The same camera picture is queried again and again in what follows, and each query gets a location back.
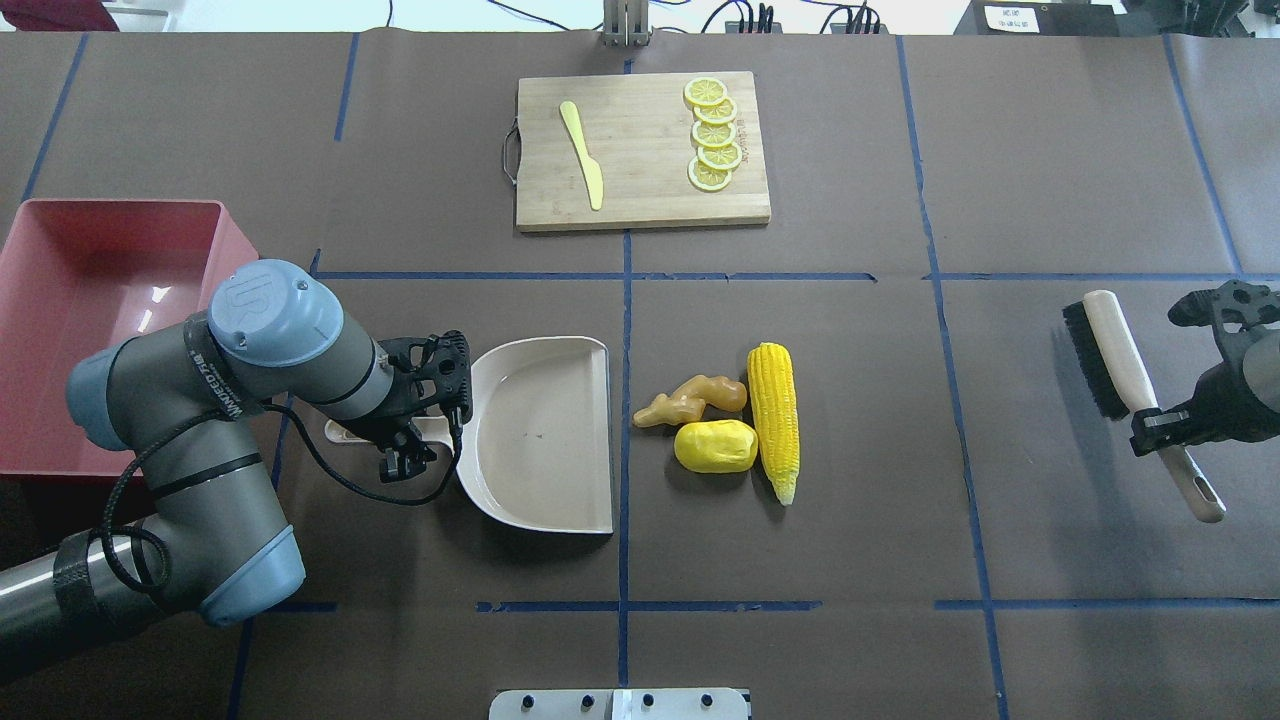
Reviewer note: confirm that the yellow corn cob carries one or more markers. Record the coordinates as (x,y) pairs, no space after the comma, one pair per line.
(774,408)

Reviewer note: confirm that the lemon slice three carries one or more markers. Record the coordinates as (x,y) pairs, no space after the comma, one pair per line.
(713,135)

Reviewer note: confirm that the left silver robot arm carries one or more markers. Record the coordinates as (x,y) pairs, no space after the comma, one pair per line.
(193,523)

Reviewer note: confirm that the aluminium frame post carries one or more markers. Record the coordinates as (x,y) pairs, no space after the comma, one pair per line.
(626,23)

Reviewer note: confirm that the beige plastic dustpan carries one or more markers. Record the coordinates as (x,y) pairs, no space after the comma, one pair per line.
(536,453)

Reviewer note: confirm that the yellow plastic knife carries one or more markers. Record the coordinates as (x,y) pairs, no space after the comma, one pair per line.
(589,166)

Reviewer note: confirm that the lemon slice two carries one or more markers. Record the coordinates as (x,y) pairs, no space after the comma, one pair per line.
(724,113)

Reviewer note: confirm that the lemon slice four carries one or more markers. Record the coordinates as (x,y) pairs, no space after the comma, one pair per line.
(726,158)

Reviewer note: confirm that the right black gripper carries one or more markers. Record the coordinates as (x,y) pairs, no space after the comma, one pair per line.
(1228,398)

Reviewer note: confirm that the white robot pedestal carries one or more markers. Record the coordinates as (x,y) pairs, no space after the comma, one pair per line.
(623,703)

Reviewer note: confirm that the lemon slice five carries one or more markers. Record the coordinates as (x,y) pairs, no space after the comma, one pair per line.
(707,179)

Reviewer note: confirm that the beige hand brush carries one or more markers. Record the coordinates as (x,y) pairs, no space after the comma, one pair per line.
(1117,378)

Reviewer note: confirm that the yellow toy potato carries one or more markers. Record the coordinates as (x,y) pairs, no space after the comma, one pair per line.
(716,447)

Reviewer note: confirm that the black power box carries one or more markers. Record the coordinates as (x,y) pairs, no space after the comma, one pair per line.
(1040,18)

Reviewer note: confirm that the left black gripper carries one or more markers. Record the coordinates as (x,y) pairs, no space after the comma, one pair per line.
(384,427)

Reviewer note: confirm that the lemon slice one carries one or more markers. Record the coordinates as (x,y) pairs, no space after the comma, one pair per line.
(705,92)

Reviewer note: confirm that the wooden cutting board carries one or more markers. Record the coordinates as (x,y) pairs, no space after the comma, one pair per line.
(638,128)

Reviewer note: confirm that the tan toy ginger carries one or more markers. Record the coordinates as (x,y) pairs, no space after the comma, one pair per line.
(689,401)

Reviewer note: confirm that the pink plastic bin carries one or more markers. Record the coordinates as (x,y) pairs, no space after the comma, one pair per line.
(79,275)

